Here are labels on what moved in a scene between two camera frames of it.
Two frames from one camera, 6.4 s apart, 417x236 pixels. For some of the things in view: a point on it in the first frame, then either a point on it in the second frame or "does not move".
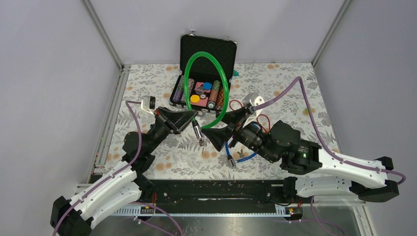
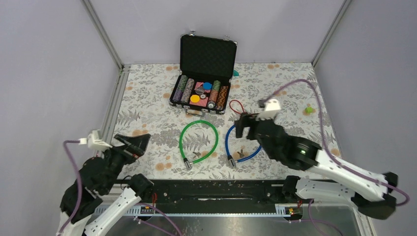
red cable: x=234 y=100 does not move
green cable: x=185 y=87 to x=180 y=135
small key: x=202 y=143 to x=197 y=154
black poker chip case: x=206 y=86 does not move
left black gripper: x=183 y=118 to x=132 y=152
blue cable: x=231 y=161 does not move
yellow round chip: x=194 y=98 does not move
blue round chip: x=207 y=85 does not move
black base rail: x=220 y=192 does not move
